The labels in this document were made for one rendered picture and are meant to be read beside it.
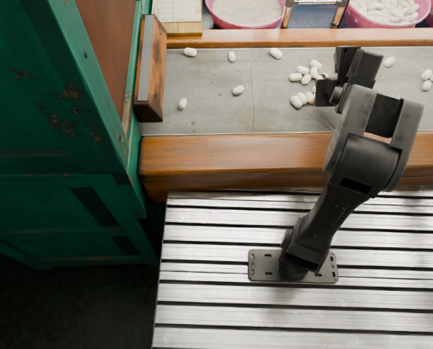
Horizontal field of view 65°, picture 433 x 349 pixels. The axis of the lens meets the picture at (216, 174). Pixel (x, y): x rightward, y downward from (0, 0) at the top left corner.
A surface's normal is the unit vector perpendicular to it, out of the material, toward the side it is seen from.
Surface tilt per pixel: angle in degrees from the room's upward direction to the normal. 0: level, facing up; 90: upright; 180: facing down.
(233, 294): 0
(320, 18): 0
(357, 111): 21
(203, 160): 0
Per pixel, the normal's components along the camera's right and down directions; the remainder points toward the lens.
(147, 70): 0.02, -0.46
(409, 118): -0.11, -0.14
